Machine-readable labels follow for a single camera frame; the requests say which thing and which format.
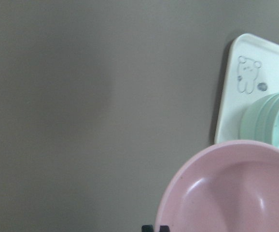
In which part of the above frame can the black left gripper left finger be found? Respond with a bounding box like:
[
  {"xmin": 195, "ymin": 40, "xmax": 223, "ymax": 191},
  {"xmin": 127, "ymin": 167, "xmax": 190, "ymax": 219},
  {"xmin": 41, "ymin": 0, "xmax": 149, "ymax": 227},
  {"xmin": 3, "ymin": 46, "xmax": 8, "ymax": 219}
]
[{"xmin": 141, "ymin": 225, "xmax": 153, "ymax": 232}]

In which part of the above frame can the pink bowl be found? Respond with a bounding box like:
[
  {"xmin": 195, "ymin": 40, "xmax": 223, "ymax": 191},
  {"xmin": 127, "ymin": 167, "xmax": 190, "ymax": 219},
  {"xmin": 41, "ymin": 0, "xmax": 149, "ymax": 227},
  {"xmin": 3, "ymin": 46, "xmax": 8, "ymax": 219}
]
[{"xmin": 154, "ymin": 140, "xmax": 279, "ymax": 232}]

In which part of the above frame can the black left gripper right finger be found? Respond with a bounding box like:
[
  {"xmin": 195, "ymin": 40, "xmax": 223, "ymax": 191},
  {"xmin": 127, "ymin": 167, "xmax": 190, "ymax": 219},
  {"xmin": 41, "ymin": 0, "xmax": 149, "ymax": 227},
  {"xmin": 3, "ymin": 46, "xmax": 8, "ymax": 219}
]
[{"xmin": 159, "ymin": 225, "xmax": 169, "ymax": 232}]

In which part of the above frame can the cream rabbit tray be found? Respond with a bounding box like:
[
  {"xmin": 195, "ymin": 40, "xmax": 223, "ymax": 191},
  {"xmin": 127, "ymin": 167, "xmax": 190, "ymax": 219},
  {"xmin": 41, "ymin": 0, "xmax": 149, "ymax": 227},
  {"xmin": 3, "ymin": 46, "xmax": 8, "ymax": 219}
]
[{"xmin": 214, "ymin": 33, "xmax": 279, "ymax": 144}]

